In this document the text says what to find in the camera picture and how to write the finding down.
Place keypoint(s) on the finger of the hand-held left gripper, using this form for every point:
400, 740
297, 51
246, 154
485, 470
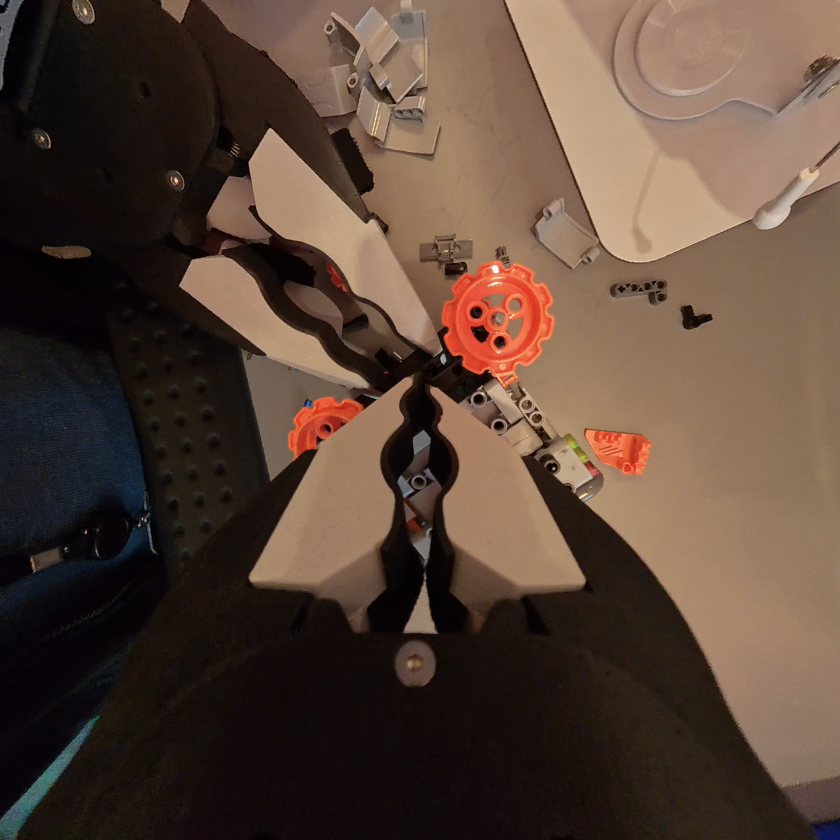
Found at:
335, 223
243, 302

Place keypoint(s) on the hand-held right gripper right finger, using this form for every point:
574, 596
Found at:
519, 525

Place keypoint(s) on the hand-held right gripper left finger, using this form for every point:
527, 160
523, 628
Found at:
322, 525

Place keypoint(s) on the building kit robot model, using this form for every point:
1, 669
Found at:
496, 315

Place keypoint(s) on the orange panel piece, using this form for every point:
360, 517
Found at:
620, 449

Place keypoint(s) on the dark perforated tray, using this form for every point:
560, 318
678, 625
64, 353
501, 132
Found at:
184, 420

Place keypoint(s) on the cluster of grey panel pieces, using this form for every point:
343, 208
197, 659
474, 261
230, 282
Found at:
387, 79

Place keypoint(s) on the grey panel piece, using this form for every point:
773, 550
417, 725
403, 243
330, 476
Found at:
567, 234

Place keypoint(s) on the grey beam piece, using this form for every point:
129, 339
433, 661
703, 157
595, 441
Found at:
637, 289

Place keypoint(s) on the black L-shaped connector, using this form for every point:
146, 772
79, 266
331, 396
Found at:
693, 315

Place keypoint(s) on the white rod with round tip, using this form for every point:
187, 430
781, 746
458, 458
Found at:
781, 204

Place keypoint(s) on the white lamp base plate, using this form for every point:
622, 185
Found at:
630, 158

